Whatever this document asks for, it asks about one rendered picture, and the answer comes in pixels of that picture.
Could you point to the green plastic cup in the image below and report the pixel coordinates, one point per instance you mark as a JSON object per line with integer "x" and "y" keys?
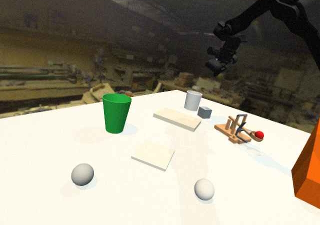
{"x": 116, "y": 107}

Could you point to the grey ball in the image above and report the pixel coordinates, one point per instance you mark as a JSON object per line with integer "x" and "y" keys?
{"x": 82, "y": 174}

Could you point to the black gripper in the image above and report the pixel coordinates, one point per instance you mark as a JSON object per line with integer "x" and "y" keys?
{"x": 225, "y": 57}

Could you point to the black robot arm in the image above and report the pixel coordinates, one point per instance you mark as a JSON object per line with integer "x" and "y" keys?
{"x": 302, "y": 17}

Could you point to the red ball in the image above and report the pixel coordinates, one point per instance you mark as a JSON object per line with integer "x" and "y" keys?
{"x": 259, "y": 134}

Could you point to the white ball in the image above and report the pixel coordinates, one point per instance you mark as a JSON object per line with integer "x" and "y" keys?
{"x": 204, "y": 189}

